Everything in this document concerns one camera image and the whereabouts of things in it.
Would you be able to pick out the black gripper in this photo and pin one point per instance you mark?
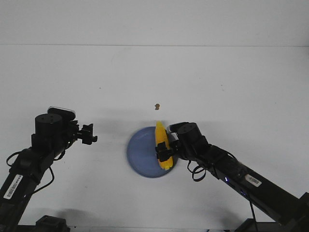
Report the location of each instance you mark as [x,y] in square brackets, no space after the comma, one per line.
[163,153]
[72,130]

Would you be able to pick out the yellow corn cob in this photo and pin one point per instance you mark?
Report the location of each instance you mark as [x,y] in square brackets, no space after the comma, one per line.
[162,136]

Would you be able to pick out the blue round plate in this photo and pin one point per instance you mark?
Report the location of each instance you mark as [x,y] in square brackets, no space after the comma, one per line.
[141,154]

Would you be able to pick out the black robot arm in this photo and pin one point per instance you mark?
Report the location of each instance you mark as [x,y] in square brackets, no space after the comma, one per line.
[55,132]
[185,141]

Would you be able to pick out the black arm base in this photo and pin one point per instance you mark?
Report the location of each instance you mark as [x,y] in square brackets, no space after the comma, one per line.
[44,224]
[249,225]

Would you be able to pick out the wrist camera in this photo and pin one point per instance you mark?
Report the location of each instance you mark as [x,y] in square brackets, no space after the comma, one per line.
[175,127]
[66,114]

